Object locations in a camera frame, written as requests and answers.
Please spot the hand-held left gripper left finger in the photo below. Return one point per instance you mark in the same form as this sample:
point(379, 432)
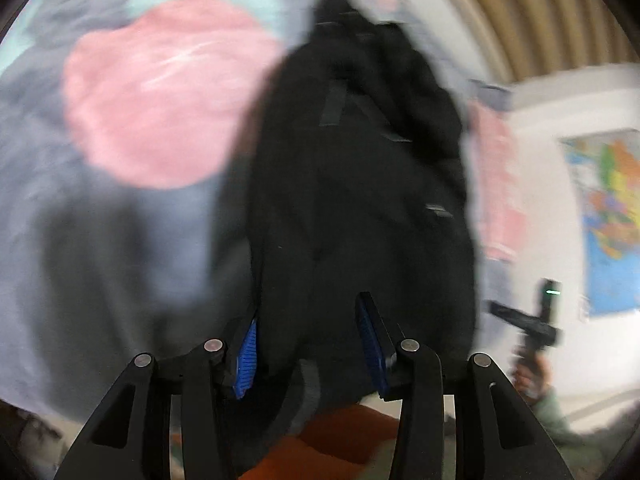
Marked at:
point(247, 360)

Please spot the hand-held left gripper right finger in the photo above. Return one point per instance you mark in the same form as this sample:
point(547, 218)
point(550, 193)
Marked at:
point(371, 350)

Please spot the black hooded jacket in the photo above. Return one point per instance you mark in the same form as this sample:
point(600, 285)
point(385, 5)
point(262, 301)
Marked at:
point(360, 200)

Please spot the person's right forearm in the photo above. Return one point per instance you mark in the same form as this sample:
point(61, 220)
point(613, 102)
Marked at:
point(565, 420)

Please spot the person's right hand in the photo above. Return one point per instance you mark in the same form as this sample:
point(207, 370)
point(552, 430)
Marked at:
point(532, 375)

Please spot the orange cloth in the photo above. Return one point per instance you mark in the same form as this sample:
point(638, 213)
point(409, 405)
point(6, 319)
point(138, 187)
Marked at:
point(330, 445)

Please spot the pink pillow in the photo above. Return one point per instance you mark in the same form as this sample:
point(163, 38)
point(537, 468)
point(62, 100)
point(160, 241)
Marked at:
point(495, 185)

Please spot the grey pink floral blanket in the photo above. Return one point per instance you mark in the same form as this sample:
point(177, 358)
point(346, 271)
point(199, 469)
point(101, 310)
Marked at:
point(125, 160)

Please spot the grey pillow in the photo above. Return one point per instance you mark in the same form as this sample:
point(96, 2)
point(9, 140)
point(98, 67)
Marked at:
point(492, 94)

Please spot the brown striped window blind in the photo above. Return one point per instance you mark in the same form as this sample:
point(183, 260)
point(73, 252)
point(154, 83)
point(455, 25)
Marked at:
point(525, 15)

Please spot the colourful wall map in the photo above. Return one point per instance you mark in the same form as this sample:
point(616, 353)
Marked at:
point(612, 220)

